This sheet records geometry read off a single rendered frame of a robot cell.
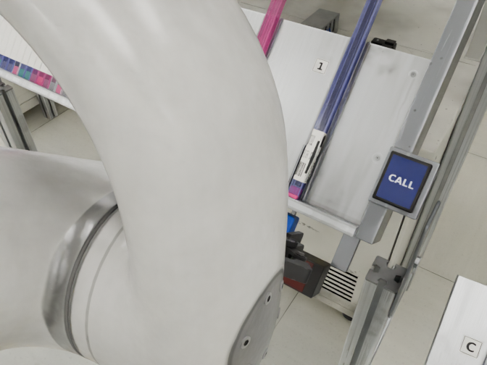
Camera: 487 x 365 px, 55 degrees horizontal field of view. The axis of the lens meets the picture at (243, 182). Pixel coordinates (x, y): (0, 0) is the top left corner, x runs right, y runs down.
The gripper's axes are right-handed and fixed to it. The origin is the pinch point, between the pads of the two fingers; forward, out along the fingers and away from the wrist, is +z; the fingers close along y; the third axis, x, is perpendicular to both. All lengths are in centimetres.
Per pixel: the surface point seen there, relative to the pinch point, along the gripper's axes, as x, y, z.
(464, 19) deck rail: 26.6, 9.5, 9.0
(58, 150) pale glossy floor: -24, -113, 87
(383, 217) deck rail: 5.3, 10.0, 9.1
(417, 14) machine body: 50, -9, 76
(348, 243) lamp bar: 0.6, 7.0, 13.7
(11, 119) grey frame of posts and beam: -6, -60, 21
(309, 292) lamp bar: -6.0, 5.6, 11.2
